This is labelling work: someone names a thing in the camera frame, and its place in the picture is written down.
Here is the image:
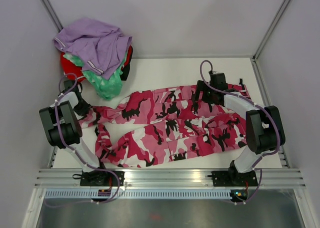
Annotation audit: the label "aluminium left corner post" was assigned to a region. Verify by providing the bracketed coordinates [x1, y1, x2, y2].
[40, 0, 63, 33]

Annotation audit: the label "aluminium right corner post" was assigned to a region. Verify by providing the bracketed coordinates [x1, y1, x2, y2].
[252, 0, 292, 63]

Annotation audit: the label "purple shirt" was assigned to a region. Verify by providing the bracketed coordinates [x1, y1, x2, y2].
[53, 18, 132, 80]

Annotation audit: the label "red garment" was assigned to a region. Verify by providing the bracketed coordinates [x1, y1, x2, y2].
[60, 52, 86, 82]

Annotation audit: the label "aluminium left side rail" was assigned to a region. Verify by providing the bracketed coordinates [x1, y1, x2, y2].
[47, 146, 58, 168]

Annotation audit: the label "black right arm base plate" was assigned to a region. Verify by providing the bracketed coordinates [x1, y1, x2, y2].
[208, 170, 258, 187]

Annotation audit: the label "black garment in pile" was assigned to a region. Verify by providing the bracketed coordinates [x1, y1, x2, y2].
[120, 46, 133, 81]

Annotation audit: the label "white slotted cable duct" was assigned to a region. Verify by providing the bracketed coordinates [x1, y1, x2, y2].
[44, 188, 231, 199]

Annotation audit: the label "black webbing belt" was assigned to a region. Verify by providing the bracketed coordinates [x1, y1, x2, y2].
[239, 78, 245, 89]

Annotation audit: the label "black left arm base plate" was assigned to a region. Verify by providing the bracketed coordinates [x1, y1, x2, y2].
[72, 170, 125, 187]

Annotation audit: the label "pink camouflage trousers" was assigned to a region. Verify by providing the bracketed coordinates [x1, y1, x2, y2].
[80, 85, 247, 168]

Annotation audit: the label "aluminium front rail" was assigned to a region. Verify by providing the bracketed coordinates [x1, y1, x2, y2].
[34, 168, 306, 189]

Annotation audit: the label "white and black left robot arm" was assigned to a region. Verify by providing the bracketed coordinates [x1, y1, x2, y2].
[39, 80, 109, 186]

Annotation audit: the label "aluminium corner post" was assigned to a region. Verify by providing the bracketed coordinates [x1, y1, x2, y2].
[252, 0, 292, 63]
[40, 0, 63, 33]

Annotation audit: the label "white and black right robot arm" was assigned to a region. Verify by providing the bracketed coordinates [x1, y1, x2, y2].
[193, 71, 286, 186]

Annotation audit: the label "green tie-dye garment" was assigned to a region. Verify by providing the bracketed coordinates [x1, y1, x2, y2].
[64, 53, 127, 100]

